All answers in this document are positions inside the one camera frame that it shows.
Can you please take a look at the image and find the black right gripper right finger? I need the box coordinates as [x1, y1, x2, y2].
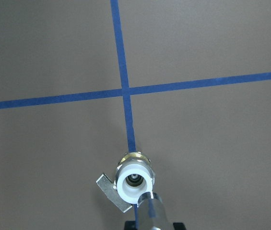
[173, 222, 185, 230]

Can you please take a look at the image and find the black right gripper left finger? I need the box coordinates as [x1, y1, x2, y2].
[124, 221, 137, 230]

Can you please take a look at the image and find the chrome angle pipe fitting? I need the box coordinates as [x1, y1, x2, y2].
[137, 192, 174, 230]

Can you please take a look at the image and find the white PPR brass valve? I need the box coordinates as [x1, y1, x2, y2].
[96, 151, 155, 213]

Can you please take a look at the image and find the brown table mat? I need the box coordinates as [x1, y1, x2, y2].
[0, 0, 271, 230]

